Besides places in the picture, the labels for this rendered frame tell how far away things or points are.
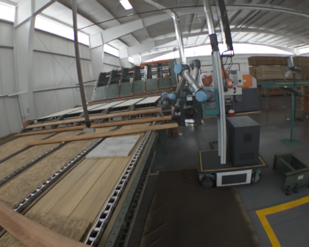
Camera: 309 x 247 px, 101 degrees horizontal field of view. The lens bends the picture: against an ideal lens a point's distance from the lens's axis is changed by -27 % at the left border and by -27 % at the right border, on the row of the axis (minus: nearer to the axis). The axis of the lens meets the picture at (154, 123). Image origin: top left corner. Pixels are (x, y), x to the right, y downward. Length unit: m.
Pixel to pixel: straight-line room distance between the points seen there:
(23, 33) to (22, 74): 1.76
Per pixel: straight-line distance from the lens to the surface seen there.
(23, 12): 8.93
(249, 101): 7.45
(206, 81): 6.53
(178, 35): 9.16
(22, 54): 8.23
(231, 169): 2.26
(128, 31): 13.94
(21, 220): 1.09
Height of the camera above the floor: 1.43
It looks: 13 degrees down
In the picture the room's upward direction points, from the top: 8 degrees counter-clockwise
